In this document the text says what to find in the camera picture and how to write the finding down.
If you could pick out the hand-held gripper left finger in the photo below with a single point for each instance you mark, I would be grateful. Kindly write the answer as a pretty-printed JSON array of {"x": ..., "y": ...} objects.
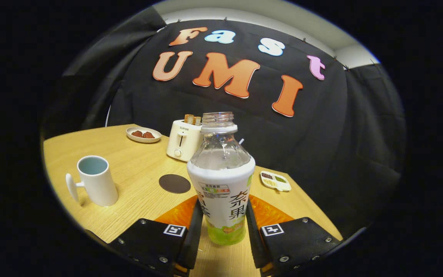
[{"x": 148, "y": 240}]

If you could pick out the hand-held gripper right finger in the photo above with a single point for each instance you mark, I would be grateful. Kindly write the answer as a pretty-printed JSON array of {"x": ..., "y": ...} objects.
[{"x": 298, "y": 242}]

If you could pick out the dark brown round coaster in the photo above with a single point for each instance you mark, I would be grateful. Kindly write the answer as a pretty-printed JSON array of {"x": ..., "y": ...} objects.
[{"x": 174, "y": 184}]

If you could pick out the white cup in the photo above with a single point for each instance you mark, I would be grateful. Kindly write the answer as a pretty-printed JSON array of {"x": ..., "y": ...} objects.
[{"x": 98, "y": 186}]

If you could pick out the clear juice bottle white label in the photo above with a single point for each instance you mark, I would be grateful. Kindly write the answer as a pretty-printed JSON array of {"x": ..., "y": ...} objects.
[{"x": 221, "y": 184}]

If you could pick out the divided white dish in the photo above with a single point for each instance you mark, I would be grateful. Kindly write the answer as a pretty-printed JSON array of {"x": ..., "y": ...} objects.
[{"x": 277, "y": 184}]

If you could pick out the wooden table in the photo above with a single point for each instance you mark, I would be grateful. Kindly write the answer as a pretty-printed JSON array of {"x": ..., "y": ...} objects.
[{"x": 137, "y": 169}]

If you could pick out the black backdrop cloth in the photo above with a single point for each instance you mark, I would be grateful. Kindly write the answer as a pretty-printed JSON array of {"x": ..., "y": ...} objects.
[{"x": 302, "y": 146}]

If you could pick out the round white plate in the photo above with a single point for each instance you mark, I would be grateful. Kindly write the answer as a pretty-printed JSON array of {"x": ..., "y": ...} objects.
[{"x": 144, "y": 139}]

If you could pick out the white toaster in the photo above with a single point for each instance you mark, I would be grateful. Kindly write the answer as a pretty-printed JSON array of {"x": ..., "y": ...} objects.
[{"x": 181, "y": 142}]

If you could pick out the red meat piece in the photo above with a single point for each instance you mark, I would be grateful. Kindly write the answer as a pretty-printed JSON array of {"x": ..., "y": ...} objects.
[
  {"x": 137, "y": 134},
  {"x": 149, "y": 135}
]

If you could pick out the toast slice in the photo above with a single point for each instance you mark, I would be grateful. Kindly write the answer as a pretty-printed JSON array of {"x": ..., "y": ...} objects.
[
  {"x": 189, "y": 119},
  {"x": 197, "y": 120}
]

